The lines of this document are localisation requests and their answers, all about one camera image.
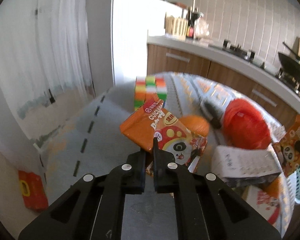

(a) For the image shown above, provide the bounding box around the clear plastic food bag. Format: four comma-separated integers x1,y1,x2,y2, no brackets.
193,17,210,40

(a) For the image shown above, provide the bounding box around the orange panda snack packet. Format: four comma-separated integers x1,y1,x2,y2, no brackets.
120,96,207,173

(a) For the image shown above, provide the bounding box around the black frying pan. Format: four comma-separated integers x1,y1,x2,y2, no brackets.
278,41,300,83

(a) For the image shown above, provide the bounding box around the white paper receipt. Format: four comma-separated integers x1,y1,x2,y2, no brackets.
211,145,282,188

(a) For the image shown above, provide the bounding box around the black gas stove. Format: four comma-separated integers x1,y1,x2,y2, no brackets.
209,40,300,97

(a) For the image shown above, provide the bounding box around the woven utensil basket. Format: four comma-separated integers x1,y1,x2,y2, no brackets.
165,14,189,40

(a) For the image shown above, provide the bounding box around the red box on floor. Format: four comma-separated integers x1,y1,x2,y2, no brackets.
18,171,49,212

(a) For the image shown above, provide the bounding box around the patterned grey tablecloth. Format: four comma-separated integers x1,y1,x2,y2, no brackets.
39,71,294,238

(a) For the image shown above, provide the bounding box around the small black key fob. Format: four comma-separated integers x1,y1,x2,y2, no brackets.
204,101,223,129

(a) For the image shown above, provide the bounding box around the dark soy sauce bottle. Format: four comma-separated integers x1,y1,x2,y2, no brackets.
186,7,194,38

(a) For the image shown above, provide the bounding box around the red plastic bag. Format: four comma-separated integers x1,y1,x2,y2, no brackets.
223,99,271,150

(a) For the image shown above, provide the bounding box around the multicoloured puzzle cube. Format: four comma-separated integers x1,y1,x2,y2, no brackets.
134,75,167,111

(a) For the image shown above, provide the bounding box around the white instant noodle cup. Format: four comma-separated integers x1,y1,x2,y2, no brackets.
242,185,280,225

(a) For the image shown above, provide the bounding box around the white kitchen countertop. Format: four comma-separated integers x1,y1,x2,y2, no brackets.
147,36,300,114

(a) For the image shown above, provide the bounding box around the brown wooden kitchen cabinet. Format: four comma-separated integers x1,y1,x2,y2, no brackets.
147,44,298,129

